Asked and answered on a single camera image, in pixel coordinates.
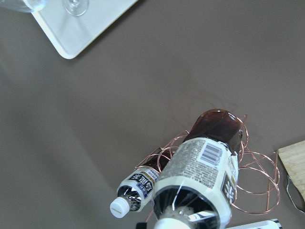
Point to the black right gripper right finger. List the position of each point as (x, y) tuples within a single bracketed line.
[(266, 224)]

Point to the bamboo cutting board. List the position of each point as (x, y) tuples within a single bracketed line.
[(293, 159)]

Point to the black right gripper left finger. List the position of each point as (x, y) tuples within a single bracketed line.
[(141, 225)]

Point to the tea bottle white cap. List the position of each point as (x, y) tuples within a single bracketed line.
[(197, 176), (136, 190)]

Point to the cream rabbit tray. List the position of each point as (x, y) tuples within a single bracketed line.
[(69, 34)]

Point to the clear wine glass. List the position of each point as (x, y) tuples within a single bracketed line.
[(74, 7)]

